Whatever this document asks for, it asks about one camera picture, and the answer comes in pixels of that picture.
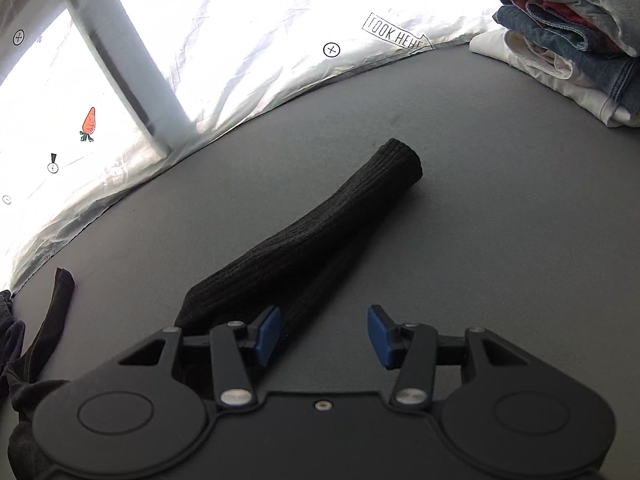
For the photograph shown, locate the navy knit garment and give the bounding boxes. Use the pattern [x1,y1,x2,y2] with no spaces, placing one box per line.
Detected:
[0,289,27,398]

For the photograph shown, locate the folded blue denim jeans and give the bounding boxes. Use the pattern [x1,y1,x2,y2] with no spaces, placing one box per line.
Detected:
[494,4,640,112]

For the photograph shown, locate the black knit sweater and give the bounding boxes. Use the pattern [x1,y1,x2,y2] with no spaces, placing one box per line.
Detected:
[0,137,422,480]

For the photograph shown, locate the folded white garment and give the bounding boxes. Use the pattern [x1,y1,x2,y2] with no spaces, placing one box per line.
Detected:
[469,27,640,128]

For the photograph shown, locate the white printed sheet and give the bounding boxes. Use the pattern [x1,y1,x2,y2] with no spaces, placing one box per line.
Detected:
[0,0,518,297]

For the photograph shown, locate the folded red garment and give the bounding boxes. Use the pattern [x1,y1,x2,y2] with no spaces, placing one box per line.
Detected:
[517,0,623,57]

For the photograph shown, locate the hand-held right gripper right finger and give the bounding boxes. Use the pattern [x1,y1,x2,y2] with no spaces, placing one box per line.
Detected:
[367,304,532,409]

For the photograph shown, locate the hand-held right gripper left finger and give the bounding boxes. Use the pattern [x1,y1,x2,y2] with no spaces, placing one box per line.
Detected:
[117,305,282,411]

